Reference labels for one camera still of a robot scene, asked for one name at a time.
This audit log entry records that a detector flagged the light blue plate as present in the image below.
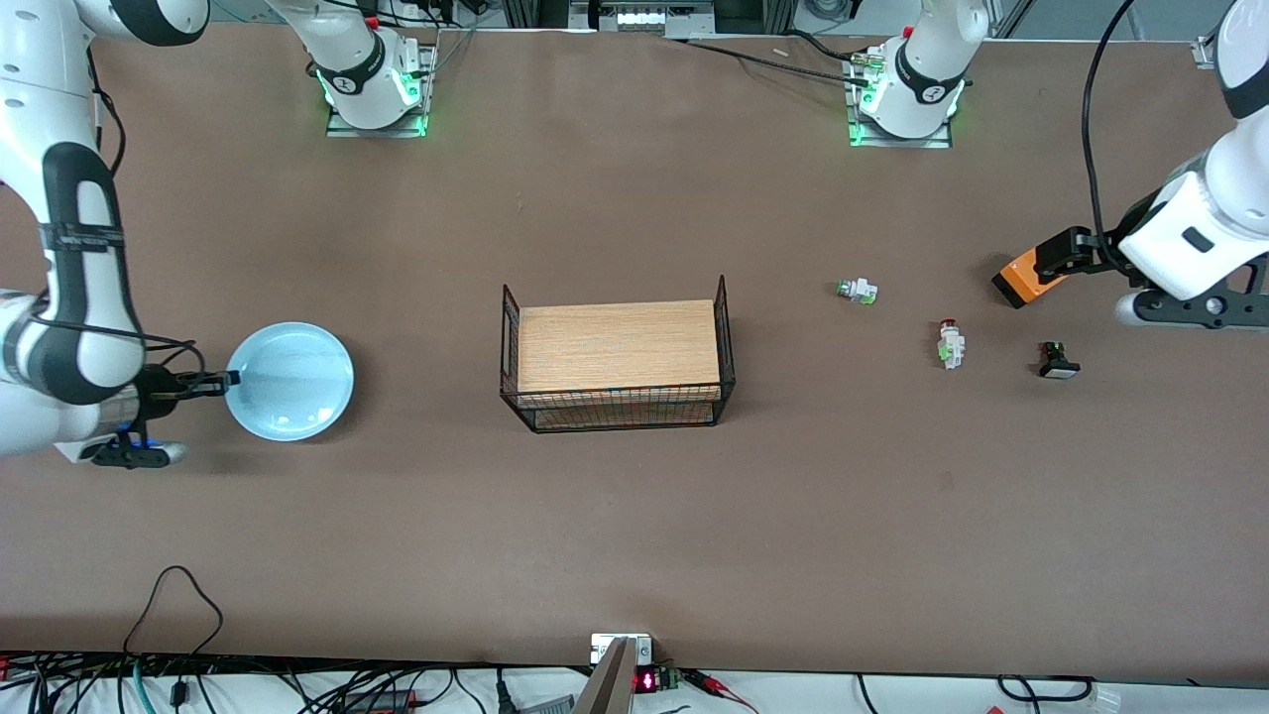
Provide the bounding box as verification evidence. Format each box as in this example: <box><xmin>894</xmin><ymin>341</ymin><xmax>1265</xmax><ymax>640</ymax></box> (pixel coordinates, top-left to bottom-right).
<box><xmin>224</xmin><ymin>321</ymin><xmax>355</xmax><ymax>442</ymax></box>

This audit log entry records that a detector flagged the wooden shelf board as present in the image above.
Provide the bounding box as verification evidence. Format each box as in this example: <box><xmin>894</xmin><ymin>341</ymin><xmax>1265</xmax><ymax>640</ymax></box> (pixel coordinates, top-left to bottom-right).
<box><xmin>517</xmin><ymin>299</ymin><xmax>723</xmax><ymax>429</ymax></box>

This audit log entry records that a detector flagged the grey metal bar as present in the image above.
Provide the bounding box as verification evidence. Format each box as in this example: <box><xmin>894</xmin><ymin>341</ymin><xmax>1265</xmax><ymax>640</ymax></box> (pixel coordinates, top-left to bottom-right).
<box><xmin>573</xmin><ymin>637</ymin><xmax>635</xmax><ymax>714</ymax></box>

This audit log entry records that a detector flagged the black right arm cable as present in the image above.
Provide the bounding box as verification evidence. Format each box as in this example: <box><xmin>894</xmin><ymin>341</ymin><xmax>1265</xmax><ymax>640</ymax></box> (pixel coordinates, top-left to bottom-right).
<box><xmin>35</xmin><ymin>297</ymin><xmax>206</xmax><ymax>390</ymax></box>

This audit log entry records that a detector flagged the orange button enclosure box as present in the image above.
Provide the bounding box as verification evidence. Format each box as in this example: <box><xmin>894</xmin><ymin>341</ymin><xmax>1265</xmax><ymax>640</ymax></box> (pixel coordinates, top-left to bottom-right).
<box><xmin>992</xmin><ymin>245</ymin><xmax>1072</xmax><ymax>309</ymax></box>

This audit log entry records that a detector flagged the black looped cable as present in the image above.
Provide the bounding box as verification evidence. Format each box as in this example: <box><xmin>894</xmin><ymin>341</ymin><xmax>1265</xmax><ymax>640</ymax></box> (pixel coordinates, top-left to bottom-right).
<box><xmin>122</xmin><ymin>565</ymin><xmax>225</xmax><ymax>657</ymax></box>

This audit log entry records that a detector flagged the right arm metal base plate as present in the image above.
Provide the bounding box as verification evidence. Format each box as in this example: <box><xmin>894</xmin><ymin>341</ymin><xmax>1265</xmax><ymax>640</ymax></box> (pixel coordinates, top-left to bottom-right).
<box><xmin>325</xmin><ymin>40</ymin><xmax>437</xmax><ymax>138</ymax></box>

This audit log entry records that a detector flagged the black wire basket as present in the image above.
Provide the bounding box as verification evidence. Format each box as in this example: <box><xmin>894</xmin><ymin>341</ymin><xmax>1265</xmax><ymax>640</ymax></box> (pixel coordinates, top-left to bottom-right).
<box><xmin>500</xmin><ymin>275</ymin><xmax>738</xmax><ymax>433</ymax></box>

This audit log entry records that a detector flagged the black cable to arm base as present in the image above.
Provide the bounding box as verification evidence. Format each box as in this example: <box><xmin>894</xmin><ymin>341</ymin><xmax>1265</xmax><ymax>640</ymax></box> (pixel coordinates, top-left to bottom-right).
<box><xmin>666</xmin><ymin>38</ymin><xmax>873</xmax><ymax>86</ymax></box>

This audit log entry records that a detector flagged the black cable with flat loop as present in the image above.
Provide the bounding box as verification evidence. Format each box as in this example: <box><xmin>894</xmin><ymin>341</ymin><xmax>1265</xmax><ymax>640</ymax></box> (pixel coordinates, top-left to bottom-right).
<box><xmin>996</xmin><ymin>674</ymin><xmax>1096</xmax><ymax>705</ymax></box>

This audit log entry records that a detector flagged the metal frame with light strip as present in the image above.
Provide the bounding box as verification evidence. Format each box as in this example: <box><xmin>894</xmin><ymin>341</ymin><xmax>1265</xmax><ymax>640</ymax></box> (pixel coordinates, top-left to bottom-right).
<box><xmin>567</xmin><ymin>0</ymin><xmax>717</xmax><ymax>41</ymax></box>

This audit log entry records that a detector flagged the white mounting bracket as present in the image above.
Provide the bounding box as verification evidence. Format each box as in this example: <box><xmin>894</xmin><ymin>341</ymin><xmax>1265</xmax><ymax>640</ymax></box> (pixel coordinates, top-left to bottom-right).
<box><xmin>591</xmin><ymin>633</ymin><xmax>654</xmax><ymax>665</ymax></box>

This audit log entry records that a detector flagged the red probe wire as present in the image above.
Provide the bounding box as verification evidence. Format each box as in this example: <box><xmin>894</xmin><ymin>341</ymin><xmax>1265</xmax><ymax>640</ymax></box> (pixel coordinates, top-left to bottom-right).
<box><xmin>684</xmin><ymin>670</ymin><xmax>760</xmax><ymax>714</ymax></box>

